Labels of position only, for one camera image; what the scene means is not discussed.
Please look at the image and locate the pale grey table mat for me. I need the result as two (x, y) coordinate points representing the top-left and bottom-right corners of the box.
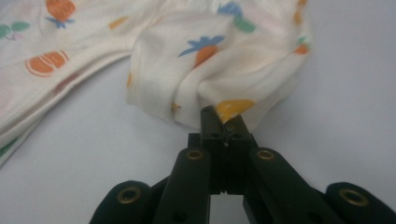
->
(0, 0), (396, 224)

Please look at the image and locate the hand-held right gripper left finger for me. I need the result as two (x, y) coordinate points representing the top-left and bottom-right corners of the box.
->
(188, 105), (228, 192)

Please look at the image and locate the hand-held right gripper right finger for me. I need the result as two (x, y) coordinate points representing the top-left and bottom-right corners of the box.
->
(223, 115), (259, 192)

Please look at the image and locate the white fruit print baby garment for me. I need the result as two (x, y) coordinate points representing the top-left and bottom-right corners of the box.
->
(0, 0), (313, 168)

